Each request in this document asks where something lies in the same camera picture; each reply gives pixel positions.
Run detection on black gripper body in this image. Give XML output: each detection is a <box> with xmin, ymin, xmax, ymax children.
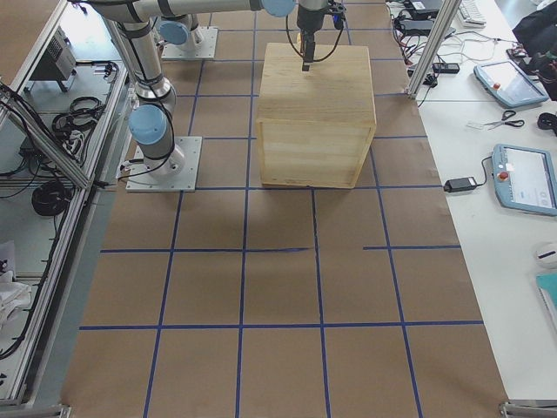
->
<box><xmin>297</xmin><ymin>0</ymin><xmax>327</xmax><ymax>33</ymax></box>

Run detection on wooden drawer cabinet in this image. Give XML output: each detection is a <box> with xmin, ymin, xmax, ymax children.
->
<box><xmin>256</xmin><ymin>43</ymin><xmax>377</xmax><ymax>189</ymax></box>

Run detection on far blue teach pendant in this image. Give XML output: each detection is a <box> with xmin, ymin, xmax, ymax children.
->
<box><xmin>473</xmin><ymin>60</ymin><xmax>549</xmax><ymax>108</ymax></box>

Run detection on blue teach pendant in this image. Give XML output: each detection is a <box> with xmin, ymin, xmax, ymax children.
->
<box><xmin>473</xmin><ymin>60</ymin><xmax>549</xmax><ymax>108</ymax></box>
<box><xmin>492</xmin><ymin>144</ymin><xmax>556</xmax><ymax>217</ymax></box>

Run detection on black small power adapter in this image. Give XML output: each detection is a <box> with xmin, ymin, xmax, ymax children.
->
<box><xmin>443</xmin><ymin>176</ymin><xmax>479</xmax><ymax>193</ymax></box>

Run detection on near blue teach pendant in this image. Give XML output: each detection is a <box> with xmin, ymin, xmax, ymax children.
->
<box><xmin>492</xmin><ymin>144</ymin><xmax>556</xmax><ymax>217</ymax></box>

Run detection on brown paper table cover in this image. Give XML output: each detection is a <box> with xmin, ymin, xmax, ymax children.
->
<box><xmin>61</xmin><ymin>1</ymin><xmax>506</xmax><ymax>417</ymax></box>

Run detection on teal notebook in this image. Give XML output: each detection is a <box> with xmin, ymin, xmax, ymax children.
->
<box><xmin>535</xmin><ymin>273</ymin><xmax>557</xmax><ymax>327</ymax></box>

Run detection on crumpled white cloth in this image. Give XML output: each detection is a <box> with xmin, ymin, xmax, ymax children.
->
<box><xmin>1</xmin><ymin>270</ymin><xmax>32</xmax><ymax>327</ymax></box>

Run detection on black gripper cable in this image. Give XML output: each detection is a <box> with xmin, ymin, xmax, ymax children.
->
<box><xmin>285</xmin><ymin>12</ymin><xmax>346</xmax><ymax>63</ymax></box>

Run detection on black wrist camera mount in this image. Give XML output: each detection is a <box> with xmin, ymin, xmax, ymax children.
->
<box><xmin>326</xmin><ymin>0</ymin><xmax>346</xmax><ymax>30</ymax></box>

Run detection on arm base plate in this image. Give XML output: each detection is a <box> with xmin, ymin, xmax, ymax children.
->
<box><xmin>159</xmin><ymin>24</ymin><xmax>218</xmax><ymax>61</ymax></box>
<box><xmin>125</xmin><ymin>136</ymin><xmax>203</xmax><ymax>192</ymax></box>

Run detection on aluminium frame post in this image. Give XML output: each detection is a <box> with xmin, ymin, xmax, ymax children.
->
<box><xmin>406</xmin><ymin>0</ymin><xmax>461</xmax><ymax>98</ymax></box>

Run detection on black handled scissors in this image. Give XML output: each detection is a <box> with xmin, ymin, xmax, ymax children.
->
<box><xmin>484</xmin><ymin>110</ymin><xmax>525</xmax><ymax>130</ymax></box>

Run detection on coiled black cables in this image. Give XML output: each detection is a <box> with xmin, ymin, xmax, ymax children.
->
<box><xmin>30</xmin><ymin>179</ymin><xmax>74</xmax><ymax>218</ymax></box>

